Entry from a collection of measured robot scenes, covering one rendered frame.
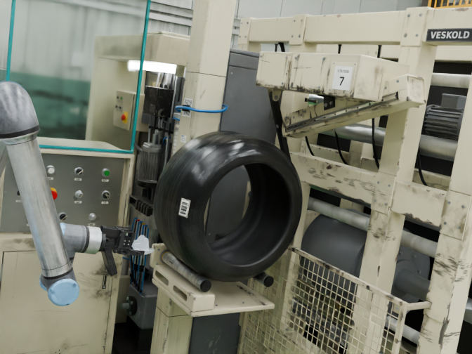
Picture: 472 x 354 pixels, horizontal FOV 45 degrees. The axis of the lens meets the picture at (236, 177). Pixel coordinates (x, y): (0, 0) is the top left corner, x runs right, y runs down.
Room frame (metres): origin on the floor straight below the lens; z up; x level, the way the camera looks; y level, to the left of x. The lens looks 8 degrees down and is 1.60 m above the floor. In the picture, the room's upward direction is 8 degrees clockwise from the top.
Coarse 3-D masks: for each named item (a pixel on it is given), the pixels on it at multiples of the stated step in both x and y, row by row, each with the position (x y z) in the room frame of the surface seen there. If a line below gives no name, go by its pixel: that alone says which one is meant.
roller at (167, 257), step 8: (168, 256) 2.23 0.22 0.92; (168, 264) 2.22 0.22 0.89; (176, 264) 2.16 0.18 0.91; (184, 264) 2.14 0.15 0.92; (184, 272) 2.09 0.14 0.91; (192, 272) 2.06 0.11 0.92; (192, 280) 2.03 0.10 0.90; (200, 280) 2.00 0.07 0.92; (208, 280) 1.99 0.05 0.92; (200, 288) 1.98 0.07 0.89; (208, 288) 1.99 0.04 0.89
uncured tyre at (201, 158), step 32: (192, 160) 2.01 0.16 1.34; (224, 160) 1.99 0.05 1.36; (256, 160) 2.06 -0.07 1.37; (288, 160) 2.17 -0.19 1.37; (160, 192) 2.07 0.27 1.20; (192, 192) 1.94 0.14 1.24; (256, 192) 2.40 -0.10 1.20; (288, 192) 2.17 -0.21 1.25; (160, 224) 2.07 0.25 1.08; (192, 224) 1.94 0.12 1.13; (256, 224) 2.39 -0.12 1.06; (288, 224) 2.17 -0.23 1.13; (192, 256) 1.97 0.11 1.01; (224, 256) 2.30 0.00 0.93; (256, 256) 2.26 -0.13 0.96
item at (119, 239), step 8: (104, 232) 1.87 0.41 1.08; (112, 232) 1.89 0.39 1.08; (120, 232) 1.90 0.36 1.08; (128, 232) 1.90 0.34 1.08; (104, 240) 1.85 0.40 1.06; (112, 240) 1.89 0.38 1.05; (120, 240) 1.88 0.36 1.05; (128, 240) 1.91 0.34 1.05; (112, 248) 1.89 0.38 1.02; (120, 248) 1.89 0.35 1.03; (128, 248) 1.90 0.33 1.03
